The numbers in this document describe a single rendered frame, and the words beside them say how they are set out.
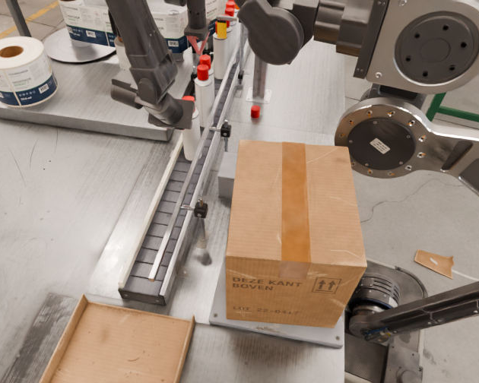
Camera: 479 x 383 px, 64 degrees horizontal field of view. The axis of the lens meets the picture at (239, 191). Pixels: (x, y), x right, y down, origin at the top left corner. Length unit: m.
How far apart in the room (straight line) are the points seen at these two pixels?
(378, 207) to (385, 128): 1.49
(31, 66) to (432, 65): 1.19
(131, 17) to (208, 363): 0.68
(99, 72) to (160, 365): 1.09
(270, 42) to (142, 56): 0.26
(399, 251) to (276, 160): 1.45
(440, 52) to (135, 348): 0.78
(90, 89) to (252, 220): 0.96
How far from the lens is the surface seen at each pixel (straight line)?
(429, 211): 2.42
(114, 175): 1.22
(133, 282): 0.93
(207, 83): 1.17
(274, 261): 0.67
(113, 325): 0.95
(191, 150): 1.11
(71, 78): 1.59
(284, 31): 0.55
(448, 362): 1.99
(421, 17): 0.53
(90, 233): 1.10
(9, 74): 1.44
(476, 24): 0.54
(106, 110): 1.39
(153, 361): 0.90
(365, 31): 0.54
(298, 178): 0.78
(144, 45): 0.72
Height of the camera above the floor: 1.68
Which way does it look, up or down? 49 degrees down
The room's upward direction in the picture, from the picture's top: 2 degrees clockwise
